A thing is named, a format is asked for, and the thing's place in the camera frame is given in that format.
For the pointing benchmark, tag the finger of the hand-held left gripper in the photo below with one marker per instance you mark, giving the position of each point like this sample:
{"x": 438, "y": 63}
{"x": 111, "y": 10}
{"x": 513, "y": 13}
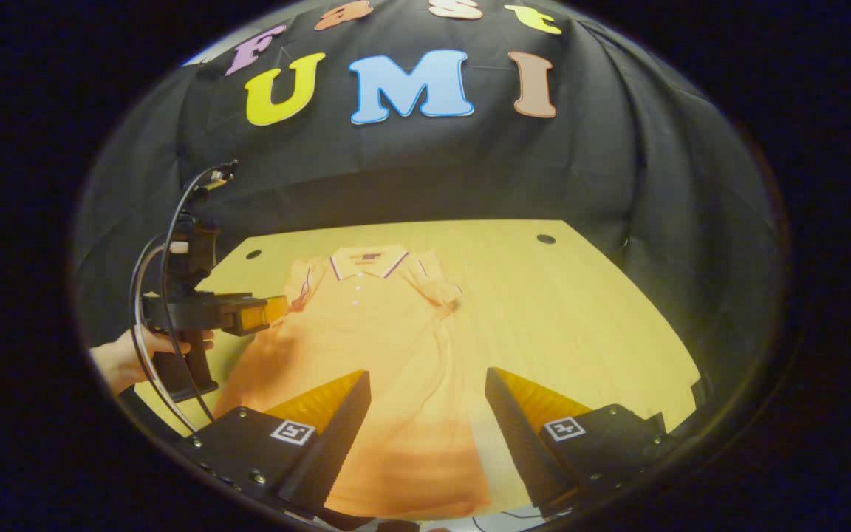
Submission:
{"x": 259, "y": 314}

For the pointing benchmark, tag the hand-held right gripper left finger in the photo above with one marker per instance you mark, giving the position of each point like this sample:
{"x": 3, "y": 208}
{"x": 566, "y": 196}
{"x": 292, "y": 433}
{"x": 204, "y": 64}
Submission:
{"x": 337, "y": 443}

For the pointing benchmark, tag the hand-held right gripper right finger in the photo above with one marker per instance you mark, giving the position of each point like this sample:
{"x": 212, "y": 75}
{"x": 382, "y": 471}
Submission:
{"x": 518, "y": 443}

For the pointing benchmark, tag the orange T-shirt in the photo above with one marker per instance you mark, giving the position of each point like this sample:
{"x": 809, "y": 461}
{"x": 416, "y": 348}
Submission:
{"x": 396, "y": 369}

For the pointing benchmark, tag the black backdrop cloth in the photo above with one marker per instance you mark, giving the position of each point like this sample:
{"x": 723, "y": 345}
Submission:
{"x": 425, "y": 170}

